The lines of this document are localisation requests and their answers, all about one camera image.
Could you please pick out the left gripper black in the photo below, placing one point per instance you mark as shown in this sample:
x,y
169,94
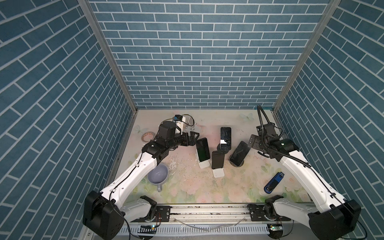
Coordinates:
x,y
192,141

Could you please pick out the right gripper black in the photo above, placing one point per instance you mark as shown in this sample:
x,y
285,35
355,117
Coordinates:
x,y
254,143

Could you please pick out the black phone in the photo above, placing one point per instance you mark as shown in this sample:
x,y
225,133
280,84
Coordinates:
x,y
218,158
203,151
226,136
240,153

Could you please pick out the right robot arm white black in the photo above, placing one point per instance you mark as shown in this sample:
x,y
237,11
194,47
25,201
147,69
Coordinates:
x,y
333,216

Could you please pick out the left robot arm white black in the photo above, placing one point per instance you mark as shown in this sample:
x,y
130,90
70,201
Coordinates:
x,y
102,210

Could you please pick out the white phone stand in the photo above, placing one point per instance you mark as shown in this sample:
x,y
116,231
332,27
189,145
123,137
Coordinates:
x,y
218,173
204,164

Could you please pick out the black round stand rear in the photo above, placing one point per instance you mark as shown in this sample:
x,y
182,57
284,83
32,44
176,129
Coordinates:
x,y
224,148

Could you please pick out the white phone stand centre front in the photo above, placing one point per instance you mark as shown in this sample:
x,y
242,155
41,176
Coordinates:
x,y
218,173

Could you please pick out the tape roll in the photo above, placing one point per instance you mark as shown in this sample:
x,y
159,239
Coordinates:
x,y
148,136

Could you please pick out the lavender mug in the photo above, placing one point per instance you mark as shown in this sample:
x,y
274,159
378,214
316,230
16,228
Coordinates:
x,y
158,176

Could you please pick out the blue stapler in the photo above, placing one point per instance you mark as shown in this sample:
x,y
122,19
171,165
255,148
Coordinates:
x,y
272,184

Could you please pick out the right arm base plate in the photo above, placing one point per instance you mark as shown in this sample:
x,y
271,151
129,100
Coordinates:
x,y
255,212

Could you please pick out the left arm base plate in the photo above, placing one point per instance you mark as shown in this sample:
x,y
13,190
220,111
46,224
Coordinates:
x,y
163,210

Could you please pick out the aluminium rail at front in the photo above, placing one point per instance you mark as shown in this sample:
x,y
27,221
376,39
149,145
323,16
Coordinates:
x,y
202,220

